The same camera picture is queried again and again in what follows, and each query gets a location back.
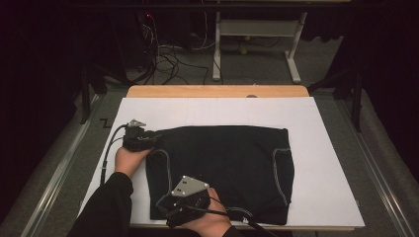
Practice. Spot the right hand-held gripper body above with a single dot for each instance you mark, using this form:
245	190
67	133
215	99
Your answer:
191	197

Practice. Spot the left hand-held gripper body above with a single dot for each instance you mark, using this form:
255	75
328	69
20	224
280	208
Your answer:
135	137

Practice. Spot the black shorts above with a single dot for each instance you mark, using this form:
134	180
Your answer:
224	171

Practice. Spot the person's left hand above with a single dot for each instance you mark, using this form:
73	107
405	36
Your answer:
128	160

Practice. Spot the person's right hand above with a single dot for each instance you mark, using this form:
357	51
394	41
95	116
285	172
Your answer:
209	222

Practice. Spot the black metal stand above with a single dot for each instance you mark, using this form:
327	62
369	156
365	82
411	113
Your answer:
87	89
352	89

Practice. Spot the white table cover sheet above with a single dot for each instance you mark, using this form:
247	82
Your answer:
329	171

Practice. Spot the grey metal floor rail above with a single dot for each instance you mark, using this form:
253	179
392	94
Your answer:
56	174
378	174

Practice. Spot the white metal desk frame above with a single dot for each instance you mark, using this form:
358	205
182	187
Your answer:
257	29

